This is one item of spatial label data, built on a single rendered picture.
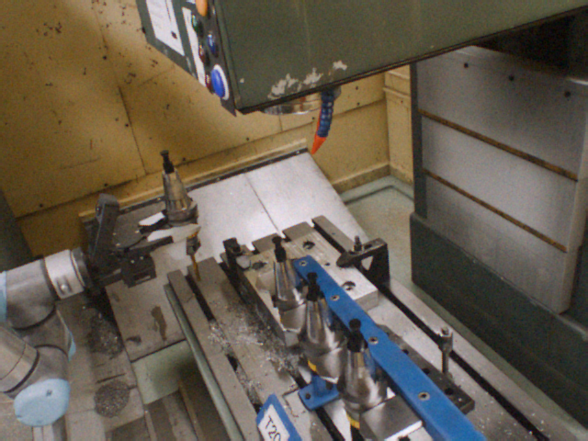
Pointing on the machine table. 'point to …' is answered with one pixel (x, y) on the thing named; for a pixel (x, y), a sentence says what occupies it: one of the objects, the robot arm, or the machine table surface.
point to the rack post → (317, 393)
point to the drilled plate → (365, 291)
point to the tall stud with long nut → (446, 348)
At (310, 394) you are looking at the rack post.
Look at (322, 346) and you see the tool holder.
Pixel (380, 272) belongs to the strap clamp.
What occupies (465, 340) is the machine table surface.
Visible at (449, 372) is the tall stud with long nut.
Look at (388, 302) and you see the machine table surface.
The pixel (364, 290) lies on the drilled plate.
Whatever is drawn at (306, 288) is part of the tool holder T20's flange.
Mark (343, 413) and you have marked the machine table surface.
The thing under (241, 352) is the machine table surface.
